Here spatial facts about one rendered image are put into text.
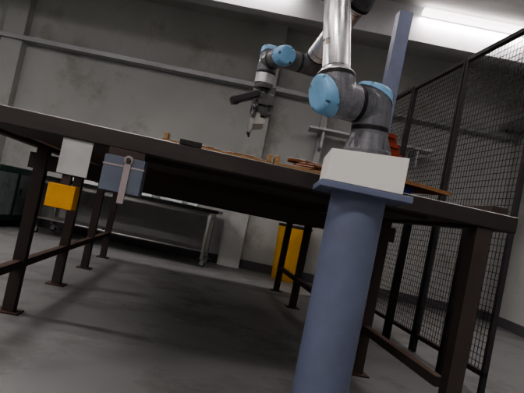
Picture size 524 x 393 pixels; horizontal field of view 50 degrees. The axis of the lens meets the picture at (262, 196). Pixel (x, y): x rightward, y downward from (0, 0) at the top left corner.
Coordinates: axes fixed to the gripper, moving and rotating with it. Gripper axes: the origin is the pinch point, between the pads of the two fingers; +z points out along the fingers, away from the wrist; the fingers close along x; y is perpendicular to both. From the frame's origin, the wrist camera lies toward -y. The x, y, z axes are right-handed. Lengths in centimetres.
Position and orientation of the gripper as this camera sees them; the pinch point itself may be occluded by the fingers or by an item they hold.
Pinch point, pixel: (247, 134)
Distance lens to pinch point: 219.0
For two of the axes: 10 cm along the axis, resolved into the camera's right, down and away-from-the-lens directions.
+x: -0.8, 0.2, 10.0
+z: -2.0, 9.8, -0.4
